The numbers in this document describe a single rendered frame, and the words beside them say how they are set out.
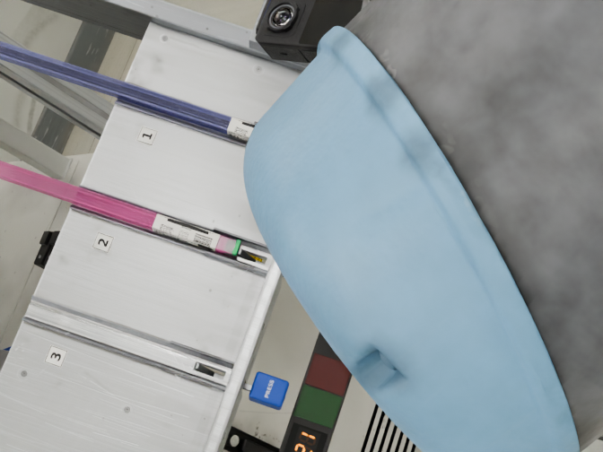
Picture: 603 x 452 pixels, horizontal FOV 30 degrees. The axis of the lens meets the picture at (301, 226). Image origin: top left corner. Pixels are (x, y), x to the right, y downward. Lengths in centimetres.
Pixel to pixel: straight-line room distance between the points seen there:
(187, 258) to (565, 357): 80
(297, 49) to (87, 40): 242
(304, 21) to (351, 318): 61
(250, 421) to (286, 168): 117
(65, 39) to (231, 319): 226
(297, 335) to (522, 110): 123
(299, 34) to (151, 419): 36
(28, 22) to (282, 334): 188
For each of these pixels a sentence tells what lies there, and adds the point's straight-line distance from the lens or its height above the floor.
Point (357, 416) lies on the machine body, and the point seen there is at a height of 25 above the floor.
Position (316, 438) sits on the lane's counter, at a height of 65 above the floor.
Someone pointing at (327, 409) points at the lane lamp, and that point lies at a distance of 100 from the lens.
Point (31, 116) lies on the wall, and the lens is 312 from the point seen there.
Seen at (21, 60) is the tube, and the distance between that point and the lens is 109.
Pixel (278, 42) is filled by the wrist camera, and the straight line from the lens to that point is 83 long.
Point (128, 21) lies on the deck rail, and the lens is 113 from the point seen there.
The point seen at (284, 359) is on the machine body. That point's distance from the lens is 144.
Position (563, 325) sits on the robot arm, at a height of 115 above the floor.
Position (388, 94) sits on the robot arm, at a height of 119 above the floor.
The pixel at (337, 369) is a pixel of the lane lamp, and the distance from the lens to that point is 101.
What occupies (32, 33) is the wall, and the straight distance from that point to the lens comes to 316.
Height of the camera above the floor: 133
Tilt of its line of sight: 37 degrees down
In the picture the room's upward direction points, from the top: 56 degrees counter-clockwise
